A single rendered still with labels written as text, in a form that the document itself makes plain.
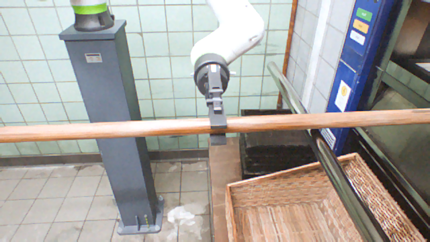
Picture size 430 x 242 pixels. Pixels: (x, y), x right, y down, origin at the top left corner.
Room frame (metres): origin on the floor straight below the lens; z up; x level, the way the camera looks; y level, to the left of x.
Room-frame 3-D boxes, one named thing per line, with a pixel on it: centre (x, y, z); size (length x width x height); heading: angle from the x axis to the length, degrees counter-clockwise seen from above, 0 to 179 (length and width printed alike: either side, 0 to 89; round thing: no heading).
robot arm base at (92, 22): (1.13, 0.48, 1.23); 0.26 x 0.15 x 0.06; 4
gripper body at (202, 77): (0.57, 0.01, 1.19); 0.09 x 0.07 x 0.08; 4
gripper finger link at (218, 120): (0.42, 0.00, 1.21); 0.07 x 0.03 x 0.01; 4
